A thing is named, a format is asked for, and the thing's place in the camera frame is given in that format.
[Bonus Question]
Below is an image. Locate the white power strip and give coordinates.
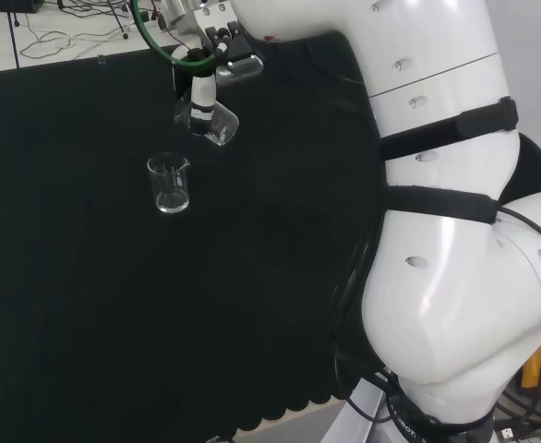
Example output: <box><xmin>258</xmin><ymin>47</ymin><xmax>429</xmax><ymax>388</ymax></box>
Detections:
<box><xmin>123</xmin><ymin>8</ymin><xmax>162</xmax><ymax>31</ymax></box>

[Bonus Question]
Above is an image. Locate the thin black pole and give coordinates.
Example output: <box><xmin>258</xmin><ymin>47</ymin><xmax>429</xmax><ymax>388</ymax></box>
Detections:
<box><xmin>6</xmin><ymin>0</ymin><xmax>21</xmax><ymax>70</ymax></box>

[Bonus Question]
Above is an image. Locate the small clear glass beaker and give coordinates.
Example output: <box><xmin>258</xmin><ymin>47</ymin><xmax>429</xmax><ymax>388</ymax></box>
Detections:
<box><xmin>173</xmin><ymin>90</ymin><xmax>240</xmax><ymax>147</ymax></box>

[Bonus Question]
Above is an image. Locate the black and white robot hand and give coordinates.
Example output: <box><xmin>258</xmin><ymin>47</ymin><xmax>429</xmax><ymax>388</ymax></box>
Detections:
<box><xmin>187</xmin><ymin>21</ymin><xmax>265</xmax><ymax>138</ymax></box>

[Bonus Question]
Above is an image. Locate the black tripod leg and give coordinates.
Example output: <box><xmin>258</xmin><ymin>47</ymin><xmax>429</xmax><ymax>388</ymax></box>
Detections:
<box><xmin>106</xmin><ymin>0</ymin><xmax>131</xmax><ymax>41</ymax></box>

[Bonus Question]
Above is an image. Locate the black table cloth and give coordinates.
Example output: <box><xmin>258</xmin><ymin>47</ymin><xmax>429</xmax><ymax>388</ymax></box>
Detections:
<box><xmin>0</xmin><ymin>34</ymin><xmax>541</xmax><ymax>443</ymax></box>

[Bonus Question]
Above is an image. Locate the white floor cable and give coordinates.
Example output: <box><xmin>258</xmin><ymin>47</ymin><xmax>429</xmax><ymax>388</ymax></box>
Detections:
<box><xmin>18</xmin><ymin>12</ymin><xmax>133</xmax><ymax>61</ymax></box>

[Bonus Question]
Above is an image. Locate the clear glass beaker with spout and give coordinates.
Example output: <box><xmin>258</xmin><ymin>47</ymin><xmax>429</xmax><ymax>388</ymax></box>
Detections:
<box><xmin>146</xmin><ymin>153</ymin><xmax>192</xmax><ymax>215</ymax></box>

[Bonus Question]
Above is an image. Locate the green cable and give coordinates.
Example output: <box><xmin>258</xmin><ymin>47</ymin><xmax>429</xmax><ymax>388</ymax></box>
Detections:
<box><xmin>129</xmin><ymin>0</ymin><xmax>225</xmax><ymax>71</ymax></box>

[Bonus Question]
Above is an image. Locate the black box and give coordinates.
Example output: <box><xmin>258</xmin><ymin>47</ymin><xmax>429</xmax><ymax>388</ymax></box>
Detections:
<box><xmin>0</xmin><ymin>0</ymin><xmax>45</xmax><ymax>14</ymax></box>

